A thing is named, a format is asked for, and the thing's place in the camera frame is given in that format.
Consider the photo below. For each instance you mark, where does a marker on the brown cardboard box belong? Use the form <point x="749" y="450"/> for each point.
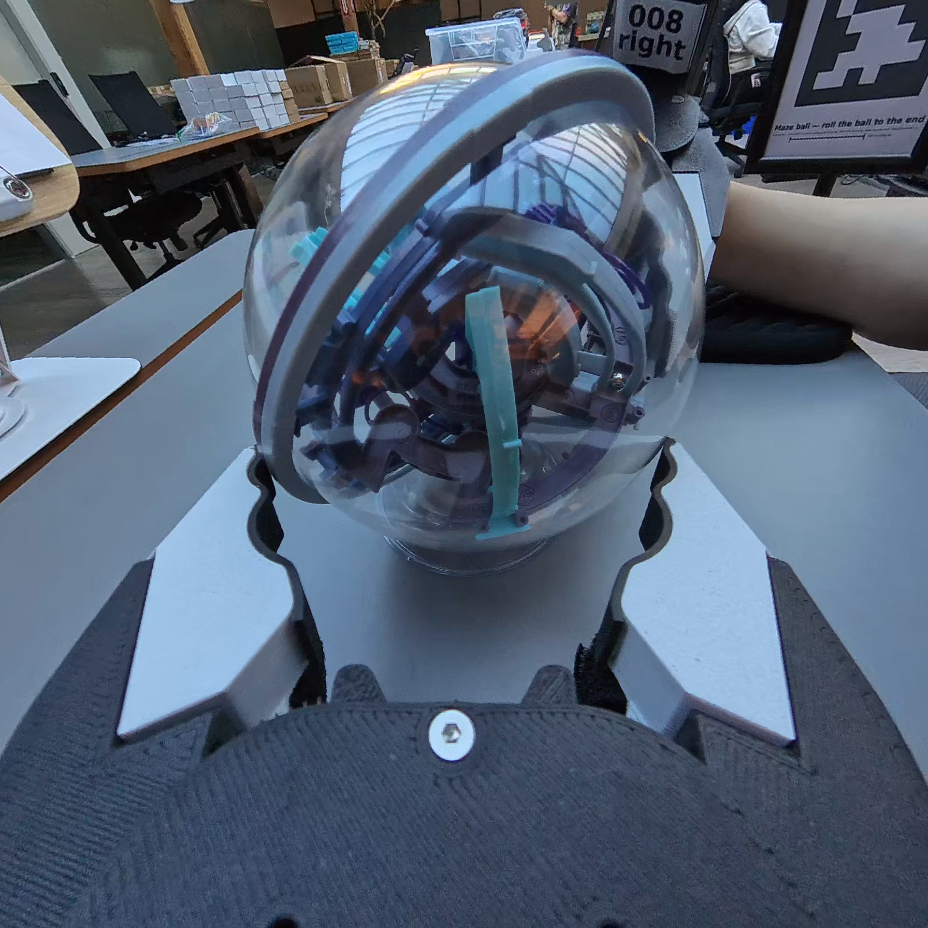
<point x="308" y="85"/>
<point x="366" y="75"/>

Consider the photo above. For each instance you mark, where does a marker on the wooden desk with black legs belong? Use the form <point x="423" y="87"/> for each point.
<point x="167" y="156"/>

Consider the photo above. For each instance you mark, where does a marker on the white stand base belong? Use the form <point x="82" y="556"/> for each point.
<point x="72" y="395"/>

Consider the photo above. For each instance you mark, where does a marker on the clear plastic storage bin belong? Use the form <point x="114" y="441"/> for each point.
<point x="475" y="42"/>

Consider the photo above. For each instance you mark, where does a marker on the clear plastic maze ball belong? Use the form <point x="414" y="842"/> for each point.
<point x="464" y="290"/>

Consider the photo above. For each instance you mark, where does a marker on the small white device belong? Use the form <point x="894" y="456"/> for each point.
<point x="13" y="192"/>

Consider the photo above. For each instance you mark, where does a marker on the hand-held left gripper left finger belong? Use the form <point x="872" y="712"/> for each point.
<point x="210" y="609"/>

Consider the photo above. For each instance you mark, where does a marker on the person's right forearm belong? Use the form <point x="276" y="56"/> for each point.
<point x="826" y="254"/>

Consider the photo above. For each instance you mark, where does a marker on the round wooden table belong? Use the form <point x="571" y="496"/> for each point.
<point x="51" y="196"/>

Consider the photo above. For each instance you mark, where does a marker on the black textured pad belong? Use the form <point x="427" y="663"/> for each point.
<point x="776" y="330"/>

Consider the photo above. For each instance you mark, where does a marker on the black framed marker sign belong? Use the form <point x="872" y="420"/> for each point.
<point x="855" y="72"/>

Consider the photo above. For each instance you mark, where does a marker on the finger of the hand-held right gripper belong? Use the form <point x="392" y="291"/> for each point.
<point x="700" y="207"/>

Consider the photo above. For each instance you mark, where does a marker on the clear round ball stand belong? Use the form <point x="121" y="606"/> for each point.
<point x="464" y="558"/>

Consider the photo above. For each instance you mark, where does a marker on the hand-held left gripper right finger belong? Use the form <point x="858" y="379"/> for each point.
<point x="710" y="616"/>

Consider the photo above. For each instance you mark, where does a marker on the stack of small white boxes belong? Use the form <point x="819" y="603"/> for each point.
<point x="232" y="98"/>

